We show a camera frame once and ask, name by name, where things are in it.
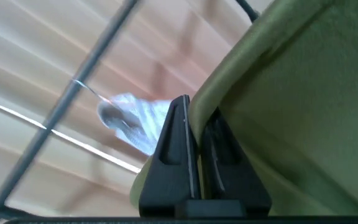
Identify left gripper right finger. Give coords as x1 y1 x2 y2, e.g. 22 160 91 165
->
200 107 273 218

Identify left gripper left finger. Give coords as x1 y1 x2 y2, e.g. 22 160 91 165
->
138 95 202 218

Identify pale grey shorts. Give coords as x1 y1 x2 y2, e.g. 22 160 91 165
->
96 92 172 156

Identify green garment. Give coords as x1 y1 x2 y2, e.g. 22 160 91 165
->
129 0 358 217

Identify black clothes rack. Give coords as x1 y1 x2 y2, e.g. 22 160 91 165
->
0 0 260 224

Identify beige curtain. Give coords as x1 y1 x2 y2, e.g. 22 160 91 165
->
0 0 275 218

